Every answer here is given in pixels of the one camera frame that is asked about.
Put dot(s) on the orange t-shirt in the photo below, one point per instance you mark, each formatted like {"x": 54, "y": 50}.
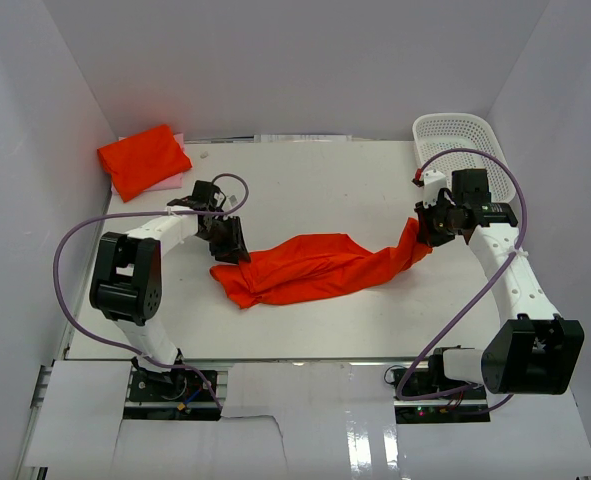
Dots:
{"x": 139, "y": 162}
{"x": 315, "y": 267}

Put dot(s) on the aluminium frame rail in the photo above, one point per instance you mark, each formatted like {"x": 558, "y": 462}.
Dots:
{"x": 24, "y": 472}

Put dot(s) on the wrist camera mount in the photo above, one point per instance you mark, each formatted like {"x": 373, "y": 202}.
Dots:
{"x": 226, "y": 202}
{"x": 431, "y": 182}

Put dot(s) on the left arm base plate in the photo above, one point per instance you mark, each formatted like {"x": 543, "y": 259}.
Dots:
{"x": 179, "y": 396}

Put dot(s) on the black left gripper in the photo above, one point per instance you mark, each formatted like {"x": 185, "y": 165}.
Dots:
{"x": 235, "y": 246}

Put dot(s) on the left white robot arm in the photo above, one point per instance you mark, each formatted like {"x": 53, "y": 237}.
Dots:
{"x": 126, "y": 285}

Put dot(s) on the white perforated plastic basket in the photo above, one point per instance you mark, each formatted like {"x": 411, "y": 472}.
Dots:
{"x": 435, "y": 133}

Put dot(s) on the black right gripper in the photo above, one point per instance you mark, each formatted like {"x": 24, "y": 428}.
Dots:
{"x": 426, "y": 233}

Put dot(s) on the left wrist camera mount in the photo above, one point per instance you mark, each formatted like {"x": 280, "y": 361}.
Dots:
{"x": 226, "y": 202}

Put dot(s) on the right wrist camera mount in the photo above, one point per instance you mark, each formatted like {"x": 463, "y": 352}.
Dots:
{"x": 431, "y": 182}

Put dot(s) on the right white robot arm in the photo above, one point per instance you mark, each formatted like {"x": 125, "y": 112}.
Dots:
{"x": 535, "y": 350}

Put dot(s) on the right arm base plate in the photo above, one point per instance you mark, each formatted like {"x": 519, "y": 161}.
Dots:
{"x": 461, "y": 407}

